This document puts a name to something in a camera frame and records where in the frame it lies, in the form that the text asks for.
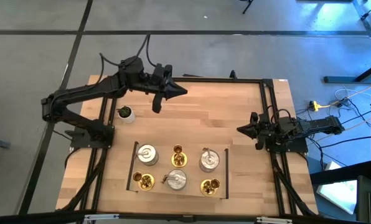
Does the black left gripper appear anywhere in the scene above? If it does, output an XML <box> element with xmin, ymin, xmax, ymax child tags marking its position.
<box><xmin>143</xmin><ymin>63</ymin><xmax>189</xmax><ymax>114</ymax></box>

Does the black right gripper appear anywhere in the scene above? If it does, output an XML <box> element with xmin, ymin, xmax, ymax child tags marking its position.
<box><xmin>237</xmin><ymin>111</ymin><xmax>281</xmax><ymax>151</ymax></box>

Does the small plant in white pot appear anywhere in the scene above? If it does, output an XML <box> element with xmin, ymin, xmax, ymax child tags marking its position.
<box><xmin>116</xmin><ymin>105</ymin><xmax>136</xmax><ymax>124</ymax></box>

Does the yellow power plug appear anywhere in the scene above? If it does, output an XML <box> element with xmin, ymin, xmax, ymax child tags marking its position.
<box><xmin>309</xmin><ymin>100</ymin><xmax>324</xmax><ymax>112</ymax></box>

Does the wooden riser with black legs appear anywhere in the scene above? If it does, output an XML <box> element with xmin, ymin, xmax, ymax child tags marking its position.
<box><xmin>126</xmin><ymin>142</ymin><xmax>230</xmax><ymax>200</ymax></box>

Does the black desk beam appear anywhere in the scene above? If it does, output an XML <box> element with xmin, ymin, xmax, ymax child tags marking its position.
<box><xmin>309</xmin><ymin>161</ymin><xmax>371</xmax><ymax>186</ymax></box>

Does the black desk leg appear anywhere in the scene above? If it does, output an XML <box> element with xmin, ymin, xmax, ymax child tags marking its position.
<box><xmin>324</xmin><ymin>58</ymin><xmax>371</xmax><ymax>84</ymax></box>

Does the glossy white panel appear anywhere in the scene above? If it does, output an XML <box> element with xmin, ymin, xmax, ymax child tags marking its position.
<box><xmin>316</xmin><ymin>161</ymin><xmax>358</xmax><ymax>215</ymax></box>

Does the office chair base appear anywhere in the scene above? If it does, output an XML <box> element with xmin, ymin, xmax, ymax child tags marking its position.
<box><xmin>238</xmin><ymin>0</ymin><xmax>255</xmax><ymax>15</ymax></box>

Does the black desk foot bar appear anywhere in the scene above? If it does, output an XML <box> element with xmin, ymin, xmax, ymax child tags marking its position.
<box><xmin>352</xmin><ymin>0</ymin><xmax>371</xmax><ymax>60</ymax></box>

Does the black aluminium table frame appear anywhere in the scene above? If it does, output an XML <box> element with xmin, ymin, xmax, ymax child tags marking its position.
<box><xmin>56</xmin><ymin>68</ymin><xmax>319</xmax><ymax>218</ymax></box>

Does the silver bracket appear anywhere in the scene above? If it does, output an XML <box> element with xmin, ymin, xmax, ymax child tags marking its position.
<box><xmin>84</xmin><ymin>213</ymin><xmax>120</xmax><ymax>222</ymax></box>
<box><xmin>256</xmin><ymin>217</ymin><xmax>293</xmax><ymax>224</ymax></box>

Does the white cable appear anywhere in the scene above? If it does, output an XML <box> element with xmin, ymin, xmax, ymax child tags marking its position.
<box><xmin>334</xmin><ymin>88</ymin><xmax>362</xmax><ymax>102</ymax></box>

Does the black cable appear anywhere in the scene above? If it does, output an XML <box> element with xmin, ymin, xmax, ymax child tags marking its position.
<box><xmin>309</xmin><ymin>134</ymin><xmax>371</xmax><ymax>150</ymax></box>

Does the tan cable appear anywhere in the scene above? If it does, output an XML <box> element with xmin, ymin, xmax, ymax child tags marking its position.
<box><xmin>344</xmin><ymin>110</ymin><xmax>371</xmax><ymax>131</ymax></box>
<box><xmin>321</xmin><ymin>79</ymin><xmax>371</xmax><ymax>108</ymax></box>

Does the black mount bar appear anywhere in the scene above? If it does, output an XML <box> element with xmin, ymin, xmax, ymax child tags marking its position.
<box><xmin>0</xmin><ymin>210</ymin><xmax>371</xmax><ymax>224</ymax></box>

